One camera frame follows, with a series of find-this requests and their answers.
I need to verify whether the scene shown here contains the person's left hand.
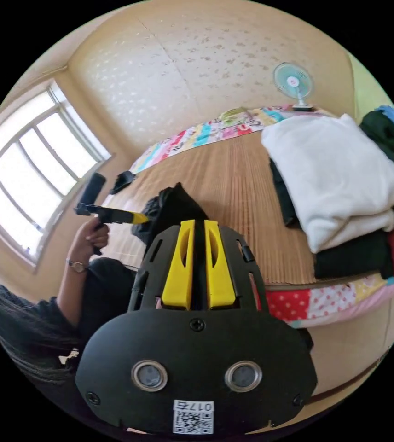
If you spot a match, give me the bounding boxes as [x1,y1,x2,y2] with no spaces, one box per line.
[68,219,111,266]

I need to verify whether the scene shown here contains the bed with woven mat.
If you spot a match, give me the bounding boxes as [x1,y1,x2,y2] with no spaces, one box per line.
[99,105,394,329]

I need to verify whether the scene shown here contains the person's left forearm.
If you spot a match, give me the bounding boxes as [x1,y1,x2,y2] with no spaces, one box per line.
[55,258,91,328]

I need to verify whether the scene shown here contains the small black cloth item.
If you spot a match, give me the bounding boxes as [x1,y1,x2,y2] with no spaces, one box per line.
[109,170,136,195]

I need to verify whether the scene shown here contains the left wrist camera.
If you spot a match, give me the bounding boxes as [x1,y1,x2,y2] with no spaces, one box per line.
[81,172,108,209]

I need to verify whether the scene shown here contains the person's body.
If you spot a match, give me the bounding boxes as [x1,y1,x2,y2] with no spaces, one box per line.
[0,257,139,398]

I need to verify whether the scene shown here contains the window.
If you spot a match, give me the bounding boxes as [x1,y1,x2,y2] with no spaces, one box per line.
[0,80,113,267]

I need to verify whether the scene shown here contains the small table fan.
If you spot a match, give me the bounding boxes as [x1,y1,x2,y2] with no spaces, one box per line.
[272,62,317,112]

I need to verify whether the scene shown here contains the black long pants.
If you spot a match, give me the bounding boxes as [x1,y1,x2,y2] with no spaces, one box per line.
[130,182,212,250]

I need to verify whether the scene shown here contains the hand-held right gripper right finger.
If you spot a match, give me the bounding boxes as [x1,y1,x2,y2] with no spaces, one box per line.
[204,220,237,308]

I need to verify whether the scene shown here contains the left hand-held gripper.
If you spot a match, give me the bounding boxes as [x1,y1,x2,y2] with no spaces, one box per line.
[75,203,148,232]

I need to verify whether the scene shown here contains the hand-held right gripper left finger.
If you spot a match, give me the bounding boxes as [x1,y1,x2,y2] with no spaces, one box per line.
[161,219,196,310]

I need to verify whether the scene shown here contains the pile of clothes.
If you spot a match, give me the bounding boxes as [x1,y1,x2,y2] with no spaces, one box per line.
[260,105,394,288]

